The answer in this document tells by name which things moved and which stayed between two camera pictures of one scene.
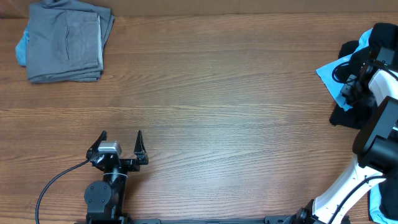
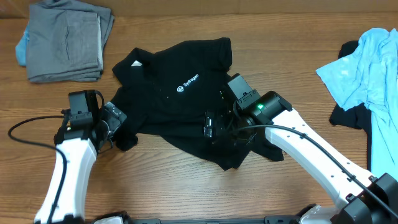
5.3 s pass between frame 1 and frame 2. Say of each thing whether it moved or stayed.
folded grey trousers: stayed
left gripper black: moved
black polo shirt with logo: moved
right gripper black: moved
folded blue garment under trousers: stayed
